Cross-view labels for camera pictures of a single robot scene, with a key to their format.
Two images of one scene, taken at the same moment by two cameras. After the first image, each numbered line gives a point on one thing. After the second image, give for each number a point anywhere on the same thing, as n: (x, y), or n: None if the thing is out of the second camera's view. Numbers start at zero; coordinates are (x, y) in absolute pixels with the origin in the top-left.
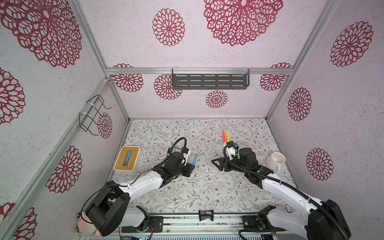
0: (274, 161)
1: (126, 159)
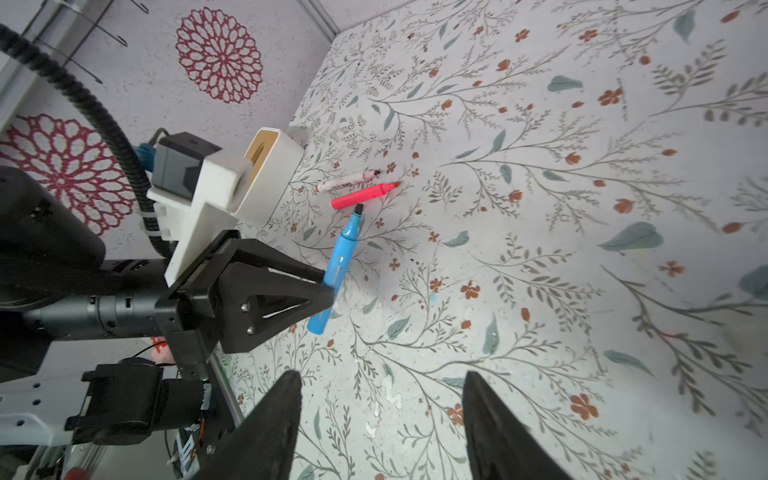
0: None
1: (275, 159)
